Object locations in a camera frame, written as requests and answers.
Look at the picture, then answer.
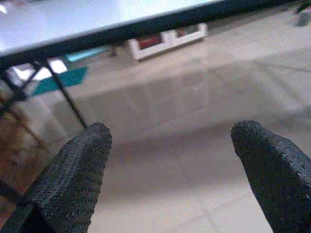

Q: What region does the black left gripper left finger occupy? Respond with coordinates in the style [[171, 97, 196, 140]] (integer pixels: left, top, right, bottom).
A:
[[0, 122, 113, 233]]

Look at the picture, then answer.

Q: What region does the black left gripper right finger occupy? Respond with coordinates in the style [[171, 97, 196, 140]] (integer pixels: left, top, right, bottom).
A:
[[230, 120, 311, 233]]

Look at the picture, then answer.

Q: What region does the brown wooden rack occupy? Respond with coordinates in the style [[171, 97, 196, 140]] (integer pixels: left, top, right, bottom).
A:
[[0, 97, 49, 195]]

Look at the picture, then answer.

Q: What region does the black table leg brace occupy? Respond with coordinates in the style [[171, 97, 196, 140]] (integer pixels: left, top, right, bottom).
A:
[[46, 62, 88, 131]]

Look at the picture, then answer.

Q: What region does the teal floor mat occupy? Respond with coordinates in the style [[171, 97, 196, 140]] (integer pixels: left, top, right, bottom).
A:
[[29, 66, 88, 98]]

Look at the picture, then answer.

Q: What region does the red storage box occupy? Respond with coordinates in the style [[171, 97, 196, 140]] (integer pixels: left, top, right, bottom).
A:
[[138, 36, 161, 49]]

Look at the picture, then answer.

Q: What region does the white open shelf unit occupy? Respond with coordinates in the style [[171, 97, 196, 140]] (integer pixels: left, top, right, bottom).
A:
[[127, 23, 208, 61]]

